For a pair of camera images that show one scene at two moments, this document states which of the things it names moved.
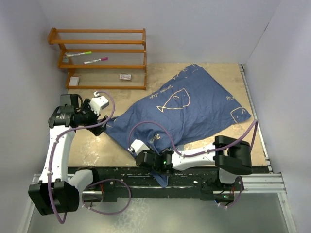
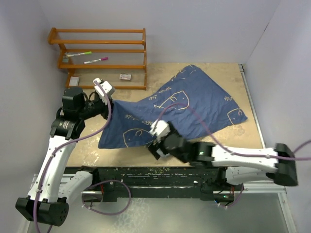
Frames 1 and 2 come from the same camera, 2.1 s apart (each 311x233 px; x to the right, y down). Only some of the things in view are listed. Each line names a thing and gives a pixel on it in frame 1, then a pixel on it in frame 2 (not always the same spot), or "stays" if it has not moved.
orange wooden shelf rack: x=102 y=59 stays
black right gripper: x=150 y=151 → x=153 y=149
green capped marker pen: x=68 y=54 stays
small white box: x=74 y=81 stays
